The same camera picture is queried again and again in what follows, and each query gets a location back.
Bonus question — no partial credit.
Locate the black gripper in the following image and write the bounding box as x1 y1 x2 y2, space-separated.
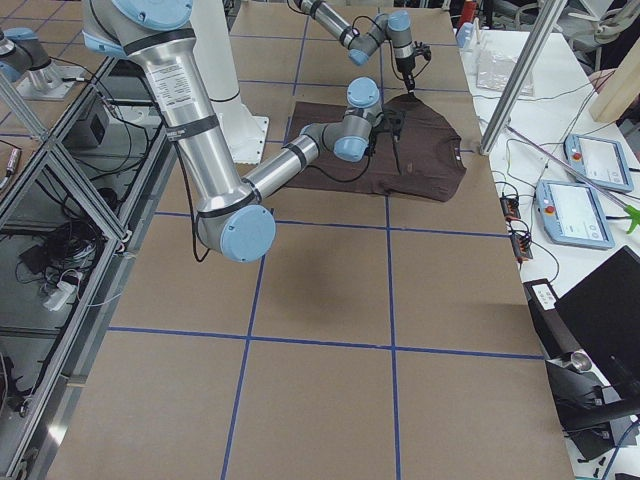
395 55 415 93

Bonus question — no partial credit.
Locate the brown t-shirt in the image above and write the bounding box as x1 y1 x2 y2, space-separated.
287 94 466 202

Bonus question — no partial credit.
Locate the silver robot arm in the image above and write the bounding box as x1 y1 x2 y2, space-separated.
286 0 430 93
82 1 382 262

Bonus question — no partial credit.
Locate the clear plastic bag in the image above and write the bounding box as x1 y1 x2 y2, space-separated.
476 50 518 92

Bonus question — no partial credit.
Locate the upper teach pendant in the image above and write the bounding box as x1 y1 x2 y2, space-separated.
564 134 634 193

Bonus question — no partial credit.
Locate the teach pendant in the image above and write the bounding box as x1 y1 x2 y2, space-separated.
564 134 634 193
535 180 615 250

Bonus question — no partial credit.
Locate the lower teach pendant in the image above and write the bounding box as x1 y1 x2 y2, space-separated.
535 180 615 250

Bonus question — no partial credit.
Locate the green tipped reacher stick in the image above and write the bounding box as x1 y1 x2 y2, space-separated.
505 126 640 234

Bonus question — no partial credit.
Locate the black laptop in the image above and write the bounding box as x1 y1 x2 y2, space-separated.
556 246 639 398

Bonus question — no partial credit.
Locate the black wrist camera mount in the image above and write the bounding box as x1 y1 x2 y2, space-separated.
373 109 406 141
413 41 432 63

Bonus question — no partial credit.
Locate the aluminium frame post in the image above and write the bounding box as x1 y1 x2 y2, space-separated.
479 0 566 155

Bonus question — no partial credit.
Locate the white camera post base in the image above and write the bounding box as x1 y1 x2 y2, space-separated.
190 0 269 164

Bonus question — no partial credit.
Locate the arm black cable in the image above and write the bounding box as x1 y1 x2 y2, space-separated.
192 134 401 264

